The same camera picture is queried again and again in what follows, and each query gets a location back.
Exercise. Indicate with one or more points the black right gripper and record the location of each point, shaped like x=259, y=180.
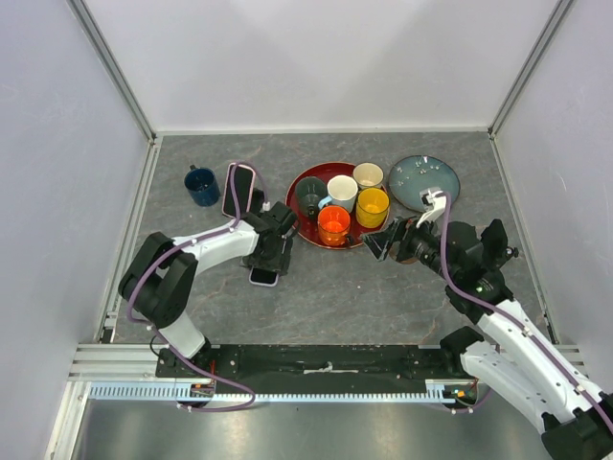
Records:
x=380, y=241

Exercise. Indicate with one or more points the black folding phone stand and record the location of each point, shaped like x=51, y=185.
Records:
x=254, y=209

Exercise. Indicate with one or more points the blue-green ceramic plate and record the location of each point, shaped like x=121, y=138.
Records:
x=414, y=174

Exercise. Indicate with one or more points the dark grey cup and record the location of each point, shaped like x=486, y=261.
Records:
x=309, y=192

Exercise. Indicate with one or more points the cream cup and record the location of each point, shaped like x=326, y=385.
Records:
x=368, y=175

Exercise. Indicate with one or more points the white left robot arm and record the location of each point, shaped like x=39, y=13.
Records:
x=159, y=280

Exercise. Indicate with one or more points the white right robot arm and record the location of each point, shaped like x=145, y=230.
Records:
x=502, y=347

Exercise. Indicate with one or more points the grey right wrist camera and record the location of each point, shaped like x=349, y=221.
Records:
x=435, y=201

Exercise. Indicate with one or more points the dark blue mug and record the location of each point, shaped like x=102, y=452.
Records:
x=202, y=186

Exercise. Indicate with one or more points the round base phone stand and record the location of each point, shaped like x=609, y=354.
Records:
x=402, y=260

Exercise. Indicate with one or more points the black suction phone mount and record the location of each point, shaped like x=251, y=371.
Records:
x=496, y=249

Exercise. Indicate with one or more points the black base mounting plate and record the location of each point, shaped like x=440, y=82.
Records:
x=330, y=369

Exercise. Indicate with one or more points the pink case phone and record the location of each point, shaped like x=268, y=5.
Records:
x=238, y=191

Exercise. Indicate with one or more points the yellow cup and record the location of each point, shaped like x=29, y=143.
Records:
x=372, y=207

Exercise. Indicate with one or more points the orange mug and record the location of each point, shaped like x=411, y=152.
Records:
x=334, y=225

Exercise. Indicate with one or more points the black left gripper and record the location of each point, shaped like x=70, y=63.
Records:
x=280, y=263

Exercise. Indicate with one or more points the lavender case phone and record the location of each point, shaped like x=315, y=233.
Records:
x=263, y=278

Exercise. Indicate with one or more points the white mug blue handle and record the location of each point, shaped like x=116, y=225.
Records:
x=342, y=191

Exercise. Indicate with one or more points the red round tray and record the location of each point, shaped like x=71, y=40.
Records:
x=308, y=229

